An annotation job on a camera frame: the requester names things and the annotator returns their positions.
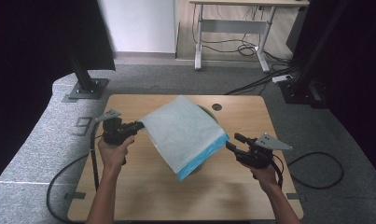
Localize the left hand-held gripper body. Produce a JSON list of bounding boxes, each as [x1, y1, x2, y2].
[[95, 108, 131, 147]]

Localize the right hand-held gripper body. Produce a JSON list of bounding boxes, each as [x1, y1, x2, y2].
[[235, 133, 293, 170]]

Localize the green plastic bin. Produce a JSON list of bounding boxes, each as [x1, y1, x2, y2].
[[188, 105, 221, 175]]

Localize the white trash bag blue band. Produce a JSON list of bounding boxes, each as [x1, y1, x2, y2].
[[138, 94, 230, 182]]

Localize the person's right hand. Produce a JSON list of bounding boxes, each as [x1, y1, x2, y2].
[[241, 164, 278, 192]]

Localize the person's left hand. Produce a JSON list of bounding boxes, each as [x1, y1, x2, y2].
[[97, 135, 136, 174]]

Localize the black metal stand square base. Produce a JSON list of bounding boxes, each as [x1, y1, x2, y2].
[[67, 52, 110, 101]]

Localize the white power strip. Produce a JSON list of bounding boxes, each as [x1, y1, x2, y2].
[[272, 74, 294, 84]]

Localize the black metal stand dark base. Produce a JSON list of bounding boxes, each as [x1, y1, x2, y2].
[[278, 0, 352, 108]]

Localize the black curtain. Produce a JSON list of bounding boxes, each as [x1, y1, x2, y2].
[[286, 0, 376, 181], [0, 0, 117, 188]]

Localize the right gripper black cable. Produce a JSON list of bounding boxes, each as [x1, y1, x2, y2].
[[271, 153, 285, 189]]

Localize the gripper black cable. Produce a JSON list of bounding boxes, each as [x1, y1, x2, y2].
[[271, 153, 285, 189], [90, 121, 104, 192]]

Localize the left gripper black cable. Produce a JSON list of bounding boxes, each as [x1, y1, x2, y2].
[[90, 121, 104, 192]]

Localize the looped black floor cable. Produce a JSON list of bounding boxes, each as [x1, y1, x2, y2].
[[289, 151, 344, 190]]

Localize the tangled black floor cables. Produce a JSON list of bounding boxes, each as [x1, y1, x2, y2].
[[191, 4, 301, 96]]

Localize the white desk with metal frame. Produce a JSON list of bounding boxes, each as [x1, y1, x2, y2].
[[188, 0, 311, 74]]

